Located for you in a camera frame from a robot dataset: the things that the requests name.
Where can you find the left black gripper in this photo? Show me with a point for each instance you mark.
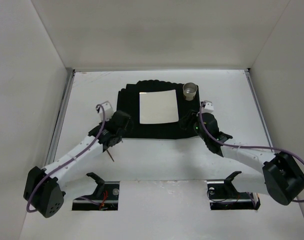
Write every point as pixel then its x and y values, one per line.
pixel 125 121

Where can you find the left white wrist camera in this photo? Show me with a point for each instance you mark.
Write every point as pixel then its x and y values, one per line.
pixel 105 110

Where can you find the metal cup with paper sleeve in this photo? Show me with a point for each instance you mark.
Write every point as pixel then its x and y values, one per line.
pixel 189 91

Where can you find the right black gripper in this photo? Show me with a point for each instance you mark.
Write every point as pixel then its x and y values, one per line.
pixel 190 121

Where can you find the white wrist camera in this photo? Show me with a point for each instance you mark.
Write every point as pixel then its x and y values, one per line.
pixel 207 107
pixel 105 110

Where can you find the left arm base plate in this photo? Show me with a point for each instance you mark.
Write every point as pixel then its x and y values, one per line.
pixel 107 201

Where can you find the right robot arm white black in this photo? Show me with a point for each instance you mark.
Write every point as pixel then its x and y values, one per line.
pixel 283 179

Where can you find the black cloth placemat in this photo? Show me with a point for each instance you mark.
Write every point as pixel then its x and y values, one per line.
pixel 128 102

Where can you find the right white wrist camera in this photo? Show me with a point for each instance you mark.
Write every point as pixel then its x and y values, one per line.
pixel 207 107

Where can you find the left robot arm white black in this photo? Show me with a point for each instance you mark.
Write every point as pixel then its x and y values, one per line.
pixel 47 188

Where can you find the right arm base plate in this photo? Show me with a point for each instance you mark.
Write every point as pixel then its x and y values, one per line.
pixel 224 197

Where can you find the square white plate black rim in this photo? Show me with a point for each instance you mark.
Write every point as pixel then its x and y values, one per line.
pixel 158 107

